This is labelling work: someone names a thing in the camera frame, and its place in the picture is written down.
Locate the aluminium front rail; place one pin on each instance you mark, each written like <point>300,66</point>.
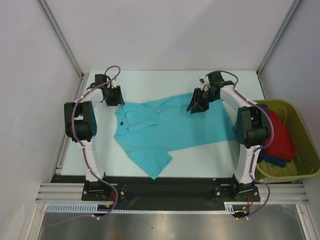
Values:
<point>72,192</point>

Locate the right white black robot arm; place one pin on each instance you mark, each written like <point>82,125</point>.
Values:
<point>254,131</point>

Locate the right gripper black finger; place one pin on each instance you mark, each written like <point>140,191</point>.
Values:
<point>199,105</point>
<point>197,94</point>

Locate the left aluminium frame post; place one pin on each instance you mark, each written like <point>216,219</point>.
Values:
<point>53,23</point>

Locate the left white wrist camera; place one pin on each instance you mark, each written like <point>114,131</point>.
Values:
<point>111,82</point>

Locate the turquoise t shirt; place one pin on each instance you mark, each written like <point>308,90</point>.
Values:
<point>148,131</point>

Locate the blue t shirt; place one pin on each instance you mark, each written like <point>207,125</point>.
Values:
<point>270,159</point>

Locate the aluminium frame post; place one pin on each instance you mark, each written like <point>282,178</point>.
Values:
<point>279,34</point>
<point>53,23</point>

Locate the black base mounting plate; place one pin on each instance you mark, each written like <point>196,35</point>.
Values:
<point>144,193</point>

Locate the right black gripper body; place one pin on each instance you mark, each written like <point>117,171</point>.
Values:
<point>203,97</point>

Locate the right aluminium frame post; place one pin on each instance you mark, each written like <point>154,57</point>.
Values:
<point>279,34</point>

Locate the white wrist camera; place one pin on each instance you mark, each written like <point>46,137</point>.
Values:
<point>205,83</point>
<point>111,82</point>

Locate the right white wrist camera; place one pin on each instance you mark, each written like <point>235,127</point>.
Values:
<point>205,83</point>

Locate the olive green plastic bin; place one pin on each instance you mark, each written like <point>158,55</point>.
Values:
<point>306,164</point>

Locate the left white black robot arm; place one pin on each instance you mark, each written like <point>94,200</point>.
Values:
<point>80,121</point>

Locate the white slotted cable duct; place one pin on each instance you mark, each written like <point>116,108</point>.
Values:
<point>97,208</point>

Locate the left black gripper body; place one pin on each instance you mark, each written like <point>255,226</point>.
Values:
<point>112,95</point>

